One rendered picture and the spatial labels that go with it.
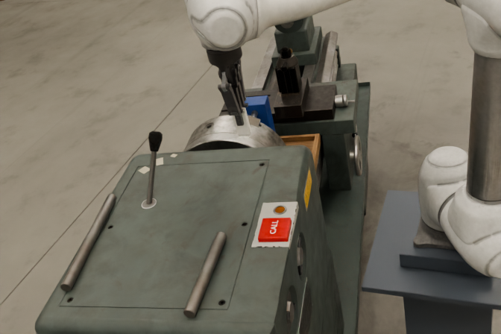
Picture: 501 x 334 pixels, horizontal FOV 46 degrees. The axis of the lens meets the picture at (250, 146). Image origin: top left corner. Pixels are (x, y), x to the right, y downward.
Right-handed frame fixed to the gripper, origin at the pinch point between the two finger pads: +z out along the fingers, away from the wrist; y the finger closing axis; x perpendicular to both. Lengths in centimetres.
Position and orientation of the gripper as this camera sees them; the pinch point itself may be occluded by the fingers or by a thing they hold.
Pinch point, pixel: (241, 122)
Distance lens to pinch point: 136.8
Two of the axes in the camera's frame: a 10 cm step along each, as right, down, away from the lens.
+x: -9.6, 0.6, 2.7
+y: 1.9, -5.8, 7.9
